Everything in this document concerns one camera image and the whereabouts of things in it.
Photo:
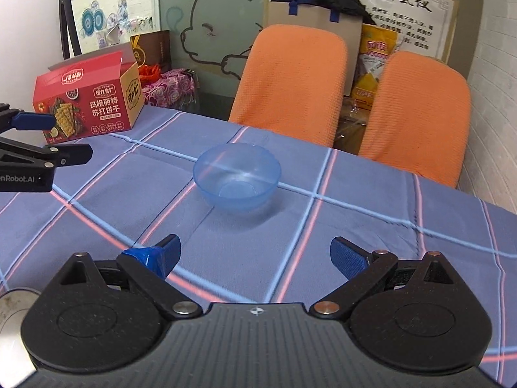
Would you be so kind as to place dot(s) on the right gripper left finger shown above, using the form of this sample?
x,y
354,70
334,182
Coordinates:
x,y
147,269

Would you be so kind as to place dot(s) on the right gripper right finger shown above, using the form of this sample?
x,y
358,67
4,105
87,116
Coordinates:
x,y
367,273

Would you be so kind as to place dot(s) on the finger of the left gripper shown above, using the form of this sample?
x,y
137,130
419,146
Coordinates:
x,y
24,121
60,155

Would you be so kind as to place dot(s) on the blue plastic bowl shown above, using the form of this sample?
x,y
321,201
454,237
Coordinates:
x,y
237,177

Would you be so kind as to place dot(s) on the white brown-rimmed plate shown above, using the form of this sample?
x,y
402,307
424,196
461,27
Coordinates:
x,y
16,364

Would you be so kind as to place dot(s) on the red cracker box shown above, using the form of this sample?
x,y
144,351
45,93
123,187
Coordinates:
x,y
95,95

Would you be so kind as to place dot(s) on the blue plaid tablecloth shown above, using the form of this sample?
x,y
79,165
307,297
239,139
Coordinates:
x,y
138,187

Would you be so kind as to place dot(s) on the pink floral bag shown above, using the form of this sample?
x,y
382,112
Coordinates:
x,y
176,89

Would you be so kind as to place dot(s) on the brown gift box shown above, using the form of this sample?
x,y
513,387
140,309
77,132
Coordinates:
x,y
152,48

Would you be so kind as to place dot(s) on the right orange chair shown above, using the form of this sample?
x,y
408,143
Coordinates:
x,y
420,119

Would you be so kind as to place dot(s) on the orange chair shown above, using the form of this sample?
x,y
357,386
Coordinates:
x,y
420,119
293,83

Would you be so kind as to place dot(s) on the left orange chair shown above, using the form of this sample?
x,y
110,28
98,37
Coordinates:
x,y
293,83

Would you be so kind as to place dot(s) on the yellow snack bag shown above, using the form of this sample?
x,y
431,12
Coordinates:
x,y
376,46

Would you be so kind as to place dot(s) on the white Chinese text poster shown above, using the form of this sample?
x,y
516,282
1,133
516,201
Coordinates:
x,y
425,26

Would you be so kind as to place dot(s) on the cardboard box with blue handles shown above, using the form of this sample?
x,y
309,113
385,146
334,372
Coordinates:
x,y
347,27

